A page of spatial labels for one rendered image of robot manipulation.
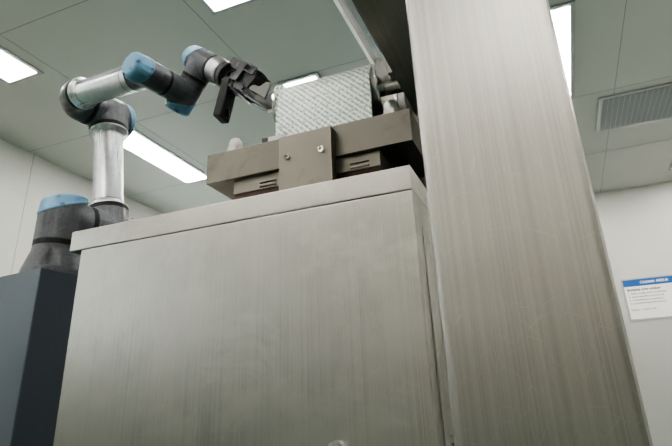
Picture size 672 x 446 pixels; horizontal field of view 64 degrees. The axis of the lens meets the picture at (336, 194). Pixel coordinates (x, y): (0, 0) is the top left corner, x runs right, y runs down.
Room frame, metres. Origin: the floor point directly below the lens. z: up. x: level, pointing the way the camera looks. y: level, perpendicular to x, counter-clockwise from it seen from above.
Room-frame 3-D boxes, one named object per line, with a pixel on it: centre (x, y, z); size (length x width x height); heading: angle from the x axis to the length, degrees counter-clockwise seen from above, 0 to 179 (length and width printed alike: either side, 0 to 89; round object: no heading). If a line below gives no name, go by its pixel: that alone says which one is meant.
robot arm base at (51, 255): (1.33, 0.73, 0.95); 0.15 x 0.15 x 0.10
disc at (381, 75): (1.06, -0.12, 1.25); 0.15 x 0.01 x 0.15; 158
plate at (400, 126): (0.92, 0.03, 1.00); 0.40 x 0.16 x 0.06; 68
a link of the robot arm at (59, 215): (1.34, 0.73, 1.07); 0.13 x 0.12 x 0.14; 146
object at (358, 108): (1.05, 0.02, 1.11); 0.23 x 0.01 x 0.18; 68
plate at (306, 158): (0.83, 0.05, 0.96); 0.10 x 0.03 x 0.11; 68
